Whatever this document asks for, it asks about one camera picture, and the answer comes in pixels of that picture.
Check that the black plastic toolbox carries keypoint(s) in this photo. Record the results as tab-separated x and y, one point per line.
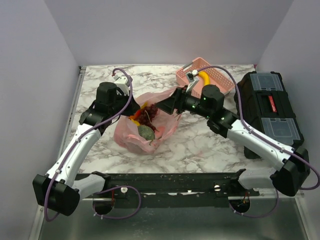
266	107

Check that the dark red fake grapes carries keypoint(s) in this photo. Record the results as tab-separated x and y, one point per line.
148	115

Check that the yellow fake banana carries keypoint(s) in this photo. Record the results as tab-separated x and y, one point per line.
205	77

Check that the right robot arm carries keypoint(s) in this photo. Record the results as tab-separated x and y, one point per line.
290	167

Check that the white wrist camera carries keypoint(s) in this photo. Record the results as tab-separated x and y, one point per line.
192	77
123	83

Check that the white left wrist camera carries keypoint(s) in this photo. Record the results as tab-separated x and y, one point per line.
123	83

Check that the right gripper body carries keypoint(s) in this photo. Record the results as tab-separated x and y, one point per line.
187	103

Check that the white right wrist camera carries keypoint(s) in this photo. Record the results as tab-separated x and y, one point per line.
192	77

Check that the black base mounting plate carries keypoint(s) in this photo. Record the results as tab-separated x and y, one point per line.
172	190

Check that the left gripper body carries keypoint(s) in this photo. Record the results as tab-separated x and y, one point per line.
121	100

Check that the pink perforated plastic basket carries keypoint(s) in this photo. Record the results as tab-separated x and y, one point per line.
224	84

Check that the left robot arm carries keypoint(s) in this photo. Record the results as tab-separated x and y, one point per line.
59	190

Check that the green fake melon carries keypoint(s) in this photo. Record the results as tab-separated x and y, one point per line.
146	132

